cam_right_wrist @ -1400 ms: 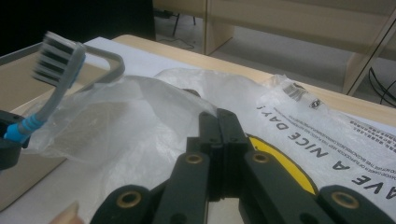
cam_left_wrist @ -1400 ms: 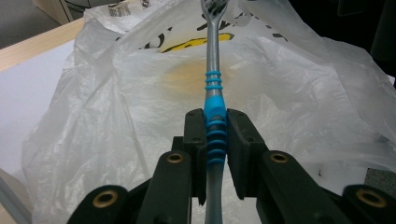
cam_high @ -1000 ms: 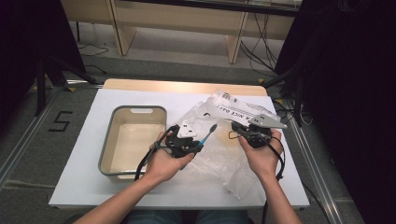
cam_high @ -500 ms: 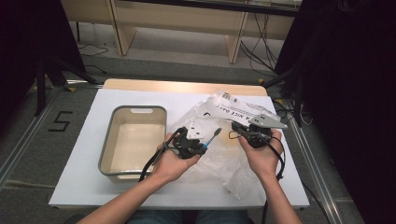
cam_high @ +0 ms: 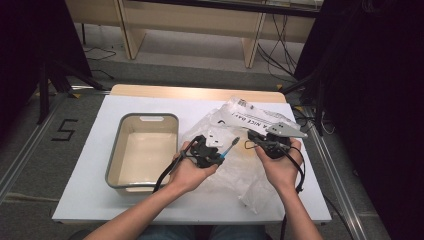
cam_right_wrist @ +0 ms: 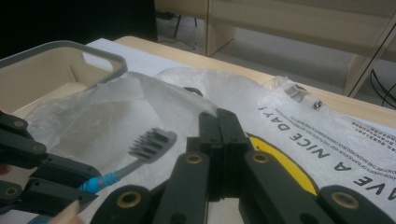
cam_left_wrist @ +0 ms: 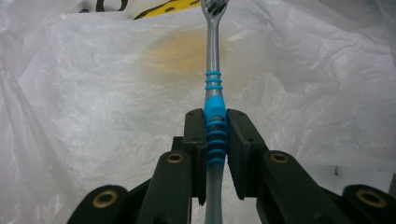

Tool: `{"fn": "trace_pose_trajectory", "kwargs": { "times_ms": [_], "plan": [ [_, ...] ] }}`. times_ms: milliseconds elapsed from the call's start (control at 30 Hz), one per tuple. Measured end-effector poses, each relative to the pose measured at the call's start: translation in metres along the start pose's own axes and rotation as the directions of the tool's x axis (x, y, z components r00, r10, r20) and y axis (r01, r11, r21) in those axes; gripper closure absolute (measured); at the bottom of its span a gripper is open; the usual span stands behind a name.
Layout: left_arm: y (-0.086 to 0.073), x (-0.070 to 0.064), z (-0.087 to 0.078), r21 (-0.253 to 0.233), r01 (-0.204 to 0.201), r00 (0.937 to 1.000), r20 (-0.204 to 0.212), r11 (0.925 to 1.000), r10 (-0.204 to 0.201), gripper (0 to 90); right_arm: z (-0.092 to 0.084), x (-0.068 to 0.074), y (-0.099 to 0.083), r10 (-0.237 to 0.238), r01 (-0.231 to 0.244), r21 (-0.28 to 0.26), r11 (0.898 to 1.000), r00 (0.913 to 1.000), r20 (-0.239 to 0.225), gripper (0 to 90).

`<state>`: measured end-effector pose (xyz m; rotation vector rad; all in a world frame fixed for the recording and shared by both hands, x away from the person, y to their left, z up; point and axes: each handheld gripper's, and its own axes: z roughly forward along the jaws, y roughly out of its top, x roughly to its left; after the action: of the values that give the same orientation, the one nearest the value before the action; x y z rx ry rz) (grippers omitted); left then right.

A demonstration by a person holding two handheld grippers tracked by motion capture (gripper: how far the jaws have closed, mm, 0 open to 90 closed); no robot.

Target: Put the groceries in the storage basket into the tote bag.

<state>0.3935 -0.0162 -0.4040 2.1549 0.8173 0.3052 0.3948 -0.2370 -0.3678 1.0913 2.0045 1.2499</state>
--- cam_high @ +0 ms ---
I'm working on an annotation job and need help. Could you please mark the person's blue jeans legs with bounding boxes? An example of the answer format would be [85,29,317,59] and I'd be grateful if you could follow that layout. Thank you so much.
[137,224,268,240]

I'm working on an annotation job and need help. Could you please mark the black curtain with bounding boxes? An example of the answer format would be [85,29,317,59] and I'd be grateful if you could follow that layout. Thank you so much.
[0,0,94,141]
[293,0,424,240]

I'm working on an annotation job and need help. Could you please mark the light wooden desk frame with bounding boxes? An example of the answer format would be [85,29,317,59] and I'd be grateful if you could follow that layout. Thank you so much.
[64,0,325,70]

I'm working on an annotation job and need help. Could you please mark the thin black floor cable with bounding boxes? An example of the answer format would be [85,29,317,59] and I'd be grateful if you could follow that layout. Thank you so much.
[82,45,118,81]

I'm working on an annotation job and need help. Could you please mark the blue handled toothbrush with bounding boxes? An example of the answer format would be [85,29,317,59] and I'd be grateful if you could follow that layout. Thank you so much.
[219,135,241,159]

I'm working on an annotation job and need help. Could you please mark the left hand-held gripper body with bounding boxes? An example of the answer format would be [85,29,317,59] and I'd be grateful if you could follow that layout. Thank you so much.
[189,130,226,169]

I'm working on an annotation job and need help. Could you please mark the person's left hand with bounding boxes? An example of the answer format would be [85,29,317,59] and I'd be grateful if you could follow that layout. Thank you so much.
[168,141,219,195]

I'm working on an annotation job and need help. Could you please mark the black tripod stand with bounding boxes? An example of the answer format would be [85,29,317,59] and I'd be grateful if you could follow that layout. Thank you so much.
[37,59,105,125]

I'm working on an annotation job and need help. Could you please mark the beige plastic bin grey rim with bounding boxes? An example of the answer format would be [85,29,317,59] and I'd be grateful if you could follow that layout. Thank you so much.
[104,112,180,197]

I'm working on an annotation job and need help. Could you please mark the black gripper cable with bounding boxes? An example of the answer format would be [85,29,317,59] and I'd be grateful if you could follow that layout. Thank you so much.
[279,146,307,240]
[152,135,203,194]

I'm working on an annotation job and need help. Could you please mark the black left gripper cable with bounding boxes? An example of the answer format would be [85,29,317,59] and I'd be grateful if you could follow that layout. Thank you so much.
[152,135,203,194]

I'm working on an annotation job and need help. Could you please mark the bunch of black floor cables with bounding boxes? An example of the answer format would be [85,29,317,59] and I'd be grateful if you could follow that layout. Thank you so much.
[257,13,299,83]

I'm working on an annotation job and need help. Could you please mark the clear plastic bag yellow smiley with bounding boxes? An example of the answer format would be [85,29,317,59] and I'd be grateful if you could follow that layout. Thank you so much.
[181,96,303,214]

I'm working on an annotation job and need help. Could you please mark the person's right hand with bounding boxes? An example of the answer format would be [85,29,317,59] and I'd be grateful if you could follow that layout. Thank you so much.
[254,138,303,194]

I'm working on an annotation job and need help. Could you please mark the black metal stand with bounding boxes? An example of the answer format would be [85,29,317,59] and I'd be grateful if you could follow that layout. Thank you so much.
[281,71,327,136]

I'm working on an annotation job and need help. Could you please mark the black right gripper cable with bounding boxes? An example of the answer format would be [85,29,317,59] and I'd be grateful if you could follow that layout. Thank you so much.
[279,146,307,240]

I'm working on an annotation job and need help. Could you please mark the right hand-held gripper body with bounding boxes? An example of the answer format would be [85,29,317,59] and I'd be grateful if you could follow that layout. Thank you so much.
[257,122,309,160]

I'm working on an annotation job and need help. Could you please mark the metal floor rail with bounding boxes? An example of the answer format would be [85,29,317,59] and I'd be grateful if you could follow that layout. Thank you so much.
[304,106,369,240]
[0,94,69,203]

